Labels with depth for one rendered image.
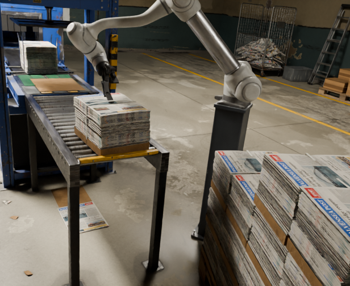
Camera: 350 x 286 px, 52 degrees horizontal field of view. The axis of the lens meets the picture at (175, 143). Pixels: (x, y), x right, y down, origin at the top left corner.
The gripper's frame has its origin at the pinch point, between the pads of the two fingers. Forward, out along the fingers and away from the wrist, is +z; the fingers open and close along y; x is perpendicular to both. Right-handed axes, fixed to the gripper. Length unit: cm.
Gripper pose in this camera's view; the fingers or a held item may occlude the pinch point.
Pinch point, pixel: (113, 91)
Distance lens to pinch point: 196.8
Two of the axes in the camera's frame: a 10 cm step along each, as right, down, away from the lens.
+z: 3.9, 7.4, -5.4
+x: -8.7, 1.1, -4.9
